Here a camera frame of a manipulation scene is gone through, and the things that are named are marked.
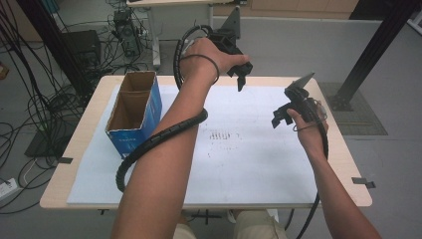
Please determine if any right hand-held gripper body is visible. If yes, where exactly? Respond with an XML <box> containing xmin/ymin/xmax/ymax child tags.
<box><xmin>284</xmin><ymin>72</ymin><xmax>328</xmax><ymax>123</ymax></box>

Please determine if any person's left hand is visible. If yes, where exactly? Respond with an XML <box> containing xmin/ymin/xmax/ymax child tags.
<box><xmin>180</xmin><ymin>37</ymin><xmax>252</xmax><ymax>89</ymax></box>

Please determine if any person's right hand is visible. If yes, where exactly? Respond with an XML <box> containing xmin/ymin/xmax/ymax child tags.
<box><xmin>286</xmin><ymin>108</ymin><xmax>330</xmax><ymax>159</ymax></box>

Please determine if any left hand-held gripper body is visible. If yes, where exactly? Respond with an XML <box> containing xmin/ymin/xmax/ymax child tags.
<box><xmin>208</xmin><ymin>5</ymin><xmax>245</xmax><ymax>57</ymax></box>

